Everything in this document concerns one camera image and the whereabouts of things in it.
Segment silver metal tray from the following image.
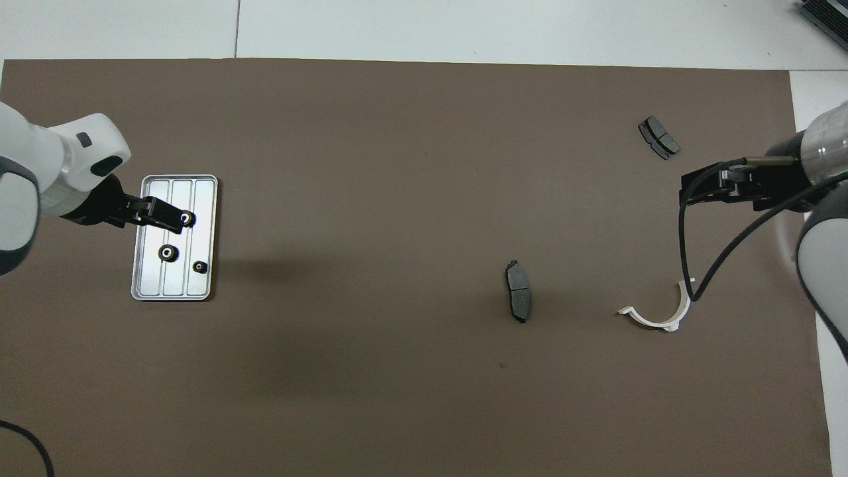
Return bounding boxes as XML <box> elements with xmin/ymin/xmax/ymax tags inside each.
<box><xmin>131</xmin><ymin>174</ymin><xmax>219</xmax><ymax>302</ymax></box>

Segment long dark brake pad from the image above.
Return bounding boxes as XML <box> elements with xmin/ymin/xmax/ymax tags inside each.
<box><xmin>505</xmin><ymin>259</ymin><xmax>532</xmax><ymax>325</ymax></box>

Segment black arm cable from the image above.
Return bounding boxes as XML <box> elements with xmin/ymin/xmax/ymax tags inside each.
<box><xmin>677</xmin><ymin>159</ymin><xmax>848</xmax><ymax>302</ymax></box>
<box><xmin>0</xmin><ymin>419</ymin><xmax>55</xmax><ymax>477</ymax></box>

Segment brown table mat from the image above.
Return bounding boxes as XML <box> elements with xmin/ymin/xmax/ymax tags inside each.
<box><xmin>0</xmin><ymin>58</ymin><xmax>834</xmax><ymax>477</ymax></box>

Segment short dark brake pad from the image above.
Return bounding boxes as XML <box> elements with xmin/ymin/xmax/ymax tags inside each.
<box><xmin>638</xmin><ymin>116</ymin><xmax>681</xmax><ymax>161</ymax></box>

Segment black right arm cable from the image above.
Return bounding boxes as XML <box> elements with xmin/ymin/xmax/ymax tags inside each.
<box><xmin>677</xmin><ymin>159</ymin><xmax>848</xmax><ymax>302</ymax></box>

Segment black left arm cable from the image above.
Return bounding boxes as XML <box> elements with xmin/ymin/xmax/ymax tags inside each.
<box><xmin>0</xmin><ymin>419</ymin><xmax>55</xmax><ymax>477</ymax></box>

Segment grey ribbed device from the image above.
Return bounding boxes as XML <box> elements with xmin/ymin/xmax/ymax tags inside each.
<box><xmin>798</xmin><ymin>0</ymin><xmax>848</xmax><ymax>34</ymax></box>

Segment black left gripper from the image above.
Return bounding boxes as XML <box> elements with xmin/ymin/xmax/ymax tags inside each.
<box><xmin>66</xmin><ymin>174</ymin><xmax>189</xmax><ymax>235</ymax></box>

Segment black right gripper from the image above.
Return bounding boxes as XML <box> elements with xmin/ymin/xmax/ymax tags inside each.
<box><xmin>681</xmin><ymin>131</ymin><xmax>822</xmax><ymax>213</ymax></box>

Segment white curved plastic bracket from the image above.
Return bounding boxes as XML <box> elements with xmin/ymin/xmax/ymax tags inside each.
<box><xmin>617</xmin><ymin>278</ymin><xmax>696</xmax><ymax>332</ymax></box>

